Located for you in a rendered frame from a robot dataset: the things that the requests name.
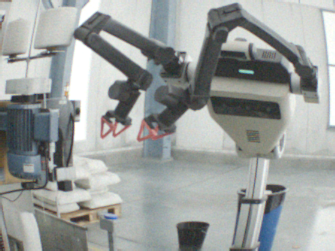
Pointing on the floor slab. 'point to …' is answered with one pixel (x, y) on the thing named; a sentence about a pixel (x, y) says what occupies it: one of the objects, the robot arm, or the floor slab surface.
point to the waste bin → (267, 237)
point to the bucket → (191, 234)
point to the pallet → (85, 213)
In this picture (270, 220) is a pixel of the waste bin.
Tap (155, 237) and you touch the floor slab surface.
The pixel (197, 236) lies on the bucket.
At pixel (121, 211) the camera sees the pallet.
